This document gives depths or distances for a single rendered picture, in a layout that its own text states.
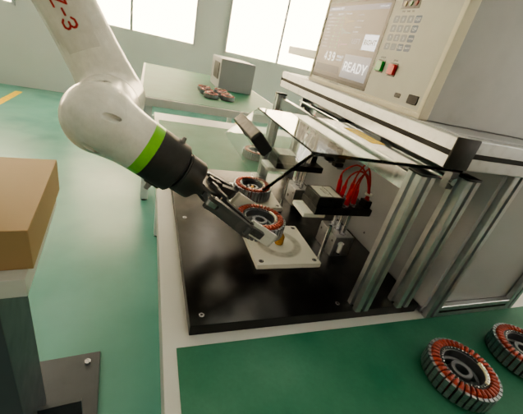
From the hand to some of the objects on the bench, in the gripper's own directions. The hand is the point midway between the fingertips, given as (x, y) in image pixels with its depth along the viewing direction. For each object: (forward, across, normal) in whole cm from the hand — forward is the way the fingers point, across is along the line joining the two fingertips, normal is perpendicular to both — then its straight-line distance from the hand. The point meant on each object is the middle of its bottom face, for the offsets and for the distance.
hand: (258, 221), depth 66 cm
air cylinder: (+21, -24, +5) cm, 33 cm away
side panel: (+44, +20, +16) cm, 52 cm away
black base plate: (+11, -12, -4) cm, 17 cm away
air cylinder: (+21, 0, +5) cm, 22 cm away
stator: (+8, -24, -2) cm, 26 cm away
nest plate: (+9, 0, -3) cm, 9 cm away
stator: (+28, +34, +6) cm, 44 cm away
